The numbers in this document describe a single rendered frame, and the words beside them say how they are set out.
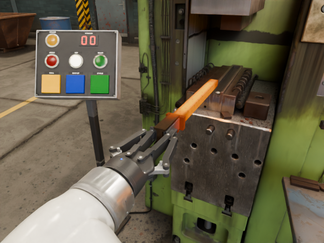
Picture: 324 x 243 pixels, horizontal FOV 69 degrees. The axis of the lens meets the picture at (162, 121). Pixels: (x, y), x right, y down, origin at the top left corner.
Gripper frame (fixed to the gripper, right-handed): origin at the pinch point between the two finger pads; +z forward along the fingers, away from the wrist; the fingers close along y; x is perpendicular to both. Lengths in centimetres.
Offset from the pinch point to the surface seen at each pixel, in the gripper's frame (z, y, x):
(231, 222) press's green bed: 38, 15, -67
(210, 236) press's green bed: 43, 6, -89
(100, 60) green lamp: 33, -46, 3
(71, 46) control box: 30, -58, 8
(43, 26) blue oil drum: 294, -407, -32
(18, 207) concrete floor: 17, -124, -106
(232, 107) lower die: 44.0, 6.7, -12.1
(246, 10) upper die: 44.4, 6.6, 21.9
